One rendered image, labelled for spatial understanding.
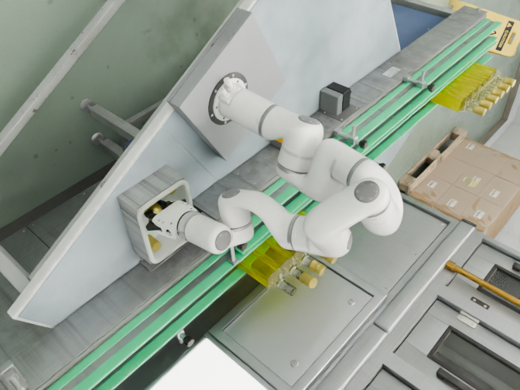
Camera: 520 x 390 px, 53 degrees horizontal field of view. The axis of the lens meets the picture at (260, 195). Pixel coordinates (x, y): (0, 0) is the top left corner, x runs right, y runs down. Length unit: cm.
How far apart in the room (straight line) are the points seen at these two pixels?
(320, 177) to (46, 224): 122
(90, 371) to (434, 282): 109
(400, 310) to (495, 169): 433
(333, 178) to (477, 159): 481
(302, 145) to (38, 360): 87
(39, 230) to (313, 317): 109
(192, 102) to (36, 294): 63
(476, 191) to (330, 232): 458
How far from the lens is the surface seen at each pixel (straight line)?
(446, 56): 243
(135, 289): 156
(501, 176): 587
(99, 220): 143
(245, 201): 122
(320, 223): 109
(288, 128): 131
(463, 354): 173
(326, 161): 124
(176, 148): 149
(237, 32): 142
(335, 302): 170
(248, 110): 139
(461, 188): 561
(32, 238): 212
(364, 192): 109
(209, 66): 139
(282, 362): 158
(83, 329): 152
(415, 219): 203
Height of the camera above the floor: 173
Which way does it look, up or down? 31 degrees down
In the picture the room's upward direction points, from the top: 121 degrees clockwise
